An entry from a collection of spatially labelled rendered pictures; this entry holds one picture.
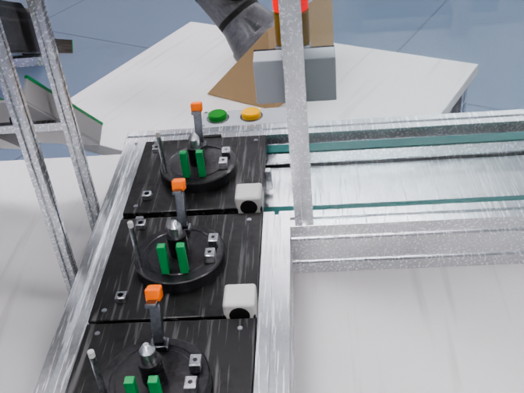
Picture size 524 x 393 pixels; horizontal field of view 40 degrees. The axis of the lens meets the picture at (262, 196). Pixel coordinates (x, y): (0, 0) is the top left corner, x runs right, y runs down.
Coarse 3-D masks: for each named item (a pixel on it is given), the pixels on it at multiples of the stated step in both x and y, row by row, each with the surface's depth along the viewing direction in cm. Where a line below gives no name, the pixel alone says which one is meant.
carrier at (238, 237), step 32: (128, 224) 102; (160, 224) 119; (192, 224) 118; (224, 224) 118; (256, 224) 117; (128, 256) 113; (160, 256) 103; (192, 256) 108; (224, 256) 108; (256, 256) 110; (128, 288) 107; (192, 288) 105; (224, 288) 105; (256, 288) 102; (96, 320) 102; (128, 320) 101; (256, 320) 101
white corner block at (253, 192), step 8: (240, 184) 123; (248, 184) 123; (256, 184) 123; (240, 192) 121; (248, 192) 121; (256, 192) 121; (240, 200) 120; (248, 200) 120; (256, 200) 120; (240, 208) 121; (248, 208) 121; (256, 208) 121
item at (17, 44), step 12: (0, 0) 104; (0, 12) 104; (12, 12) 107; (24, 12) 110; (12, 24) 107; (24, 24) 110; (12, 36) 108; (24, 36) 111; (36, 36) 114; (12, 48) 108; (24, 48) 111; (36, 48) 114; (60, 48) 122; (72, 48) 126
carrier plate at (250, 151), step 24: (168, 144) 140; (240, 144) 138; (264, 144) 137; (144, 168) 134; (240, 168) 131; (264, 168) 131; (168, 192) 127; (216, 192) 125; (144, 216) 123; (168, 216) 122
